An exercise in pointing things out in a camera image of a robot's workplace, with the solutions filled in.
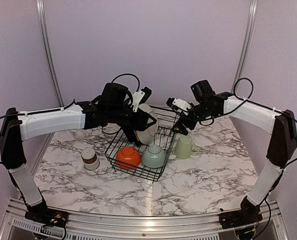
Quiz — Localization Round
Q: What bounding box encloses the white square floral plate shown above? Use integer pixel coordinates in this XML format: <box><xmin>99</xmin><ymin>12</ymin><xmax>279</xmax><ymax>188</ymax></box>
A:
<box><xmin>121</xmin><ymin>126</ymin><xmax>137</xmax><ymax>143</ymax></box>

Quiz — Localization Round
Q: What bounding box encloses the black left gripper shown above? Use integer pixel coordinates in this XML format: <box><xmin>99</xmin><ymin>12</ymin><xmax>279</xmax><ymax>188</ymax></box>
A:
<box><xmin>107</xmin><ymin>105</ymin><xmax>157</xmax><ymax>130</ymax></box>

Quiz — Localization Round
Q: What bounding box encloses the round brown rim floral plate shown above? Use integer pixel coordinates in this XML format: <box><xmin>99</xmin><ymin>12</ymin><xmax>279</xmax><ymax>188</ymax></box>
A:
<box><xmin>135</xmin><ymin>103</ymin><xmax>159</xmax><ymax>146</ymax></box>

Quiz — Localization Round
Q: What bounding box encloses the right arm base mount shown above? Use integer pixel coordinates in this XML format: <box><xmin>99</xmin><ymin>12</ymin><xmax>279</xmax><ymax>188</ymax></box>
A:
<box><xmin>219</xmin><ymin>197</ymin><xmax>263</xmax><ymax>229</ymax></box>

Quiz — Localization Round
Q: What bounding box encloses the light green mug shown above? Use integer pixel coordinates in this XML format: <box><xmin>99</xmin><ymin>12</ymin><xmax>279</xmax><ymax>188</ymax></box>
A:
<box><xmin>174</xmin><ymin>135</ymin><xmax>200</xmax><ymax>160</ymax></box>

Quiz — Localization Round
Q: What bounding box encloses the light green ceramic bowl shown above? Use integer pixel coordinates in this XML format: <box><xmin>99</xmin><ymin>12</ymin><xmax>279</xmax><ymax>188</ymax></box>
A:
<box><xmin>141</xmin><ymin>144</ymin><xmax>166</xmax><ymax>169</ymax></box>

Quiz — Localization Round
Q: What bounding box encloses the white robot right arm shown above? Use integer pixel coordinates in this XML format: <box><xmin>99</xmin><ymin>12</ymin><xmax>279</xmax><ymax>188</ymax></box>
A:
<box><xmin>166</xmin><ymin>92</ymin><xmax>297</xmax><ymax>224</ymax></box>

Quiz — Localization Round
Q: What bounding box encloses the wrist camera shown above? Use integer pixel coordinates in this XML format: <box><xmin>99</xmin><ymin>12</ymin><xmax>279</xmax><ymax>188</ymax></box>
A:
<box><xmin>166</xmin><ymin>97</ymin><xmax>193</xmax><ymax>112</ymax></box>
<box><xmin>98</xmin><ymin>83</ymin><xmax>152</xmax><ymax>113</ymax></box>

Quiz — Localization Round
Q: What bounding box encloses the white ceramic bowl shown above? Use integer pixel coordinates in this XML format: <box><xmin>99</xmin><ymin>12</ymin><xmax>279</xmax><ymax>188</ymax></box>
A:
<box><xmin>116</xmin><ymin>146</ymin><xmax>141</xmax><ymax>170</ymax></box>

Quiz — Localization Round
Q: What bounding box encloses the brown grey metal-lined cup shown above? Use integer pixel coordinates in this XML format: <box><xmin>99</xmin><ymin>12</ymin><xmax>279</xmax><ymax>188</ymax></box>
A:
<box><xmin>80</xmin><ymin>147</ymin><xmax>100</xmax><ymax>171</ymax></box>

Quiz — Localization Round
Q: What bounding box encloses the yellow polka dot plate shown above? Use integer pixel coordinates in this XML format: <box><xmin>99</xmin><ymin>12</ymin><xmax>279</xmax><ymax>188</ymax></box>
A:
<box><xmin>134</xmin><ymin>130</ymin><xmax>141</xmax><ymax>144</ymax></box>

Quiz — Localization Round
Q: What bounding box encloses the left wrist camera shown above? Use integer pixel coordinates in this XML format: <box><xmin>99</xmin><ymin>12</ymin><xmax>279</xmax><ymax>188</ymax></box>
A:
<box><xmin>98</xmin><ymin>83</ymin><xmax>152</xmax><ymax>113</ymax></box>

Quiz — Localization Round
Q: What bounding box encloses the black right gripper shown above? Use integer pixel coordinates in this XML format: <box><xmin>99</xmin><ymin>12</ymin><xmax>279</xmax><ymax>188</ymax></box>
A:
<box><xmin>172</xmin><ymin>101</ymin><xmax>216</xmax><ymax>135</ymax></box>

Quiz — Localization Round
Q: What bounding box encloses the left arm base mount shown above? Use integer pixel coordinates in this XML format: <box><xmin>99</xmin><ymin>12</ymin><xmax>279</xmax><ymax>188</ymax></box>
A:
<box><xmin>24</xmin><ymin>197</ymin><xmax>69</xmax><ymax>228</ymax></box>

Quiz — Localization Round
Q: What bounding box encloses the black wire dish rack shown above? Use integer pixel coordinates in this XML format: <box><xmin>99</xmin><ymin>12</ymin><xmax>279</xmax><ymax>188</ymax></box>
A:
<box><xmin>105</xmin><ymin>105</ymin><xmax>179</xmax><ymax>182</ymax></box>

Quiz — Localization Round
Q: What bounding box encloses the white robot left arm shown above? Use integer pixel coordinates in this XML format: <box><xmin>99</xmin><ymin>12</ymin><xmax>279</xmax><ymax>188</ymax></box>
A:
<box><xmin>0</xmin><ymin>101</ymin><xmax>157</xmax><ymax>223</ymax></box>

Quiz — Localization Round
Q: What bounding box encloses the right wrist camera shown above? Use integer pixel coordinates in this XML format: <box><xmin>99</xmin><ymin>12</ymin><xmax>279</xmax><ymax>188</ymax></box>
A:
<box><xmin>166</xmin><ymin>97</ymin><xmax>193</xmax><ymax>112</ymax></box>

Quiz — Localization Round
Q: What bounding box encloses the aluminium frame rail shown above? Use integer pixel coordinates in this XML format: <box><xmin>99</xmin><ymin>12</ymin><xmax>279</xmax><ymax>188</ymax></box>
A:
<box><xmin>0</xmin><ymin>197</ymin><xmax>289</xmax><ymax>240</ymax></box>

